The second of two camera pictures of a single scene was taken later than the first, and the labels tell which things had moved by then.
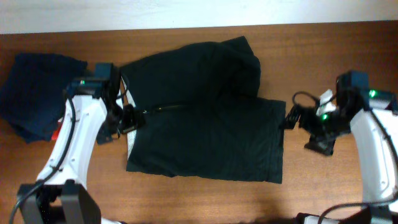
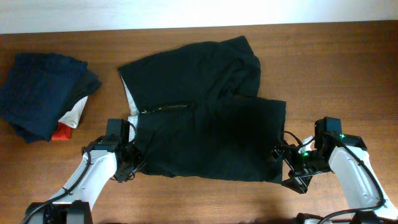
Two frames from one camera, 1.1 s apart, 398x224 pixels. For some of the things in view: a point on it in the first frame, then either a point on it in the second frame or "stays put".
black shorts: x=203 y=117 stays put
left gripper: x=135 y=117 → x=124 y=175
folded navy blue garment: x=32 y=89 stays put
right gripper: x=325 y=142 → x=300 y=182
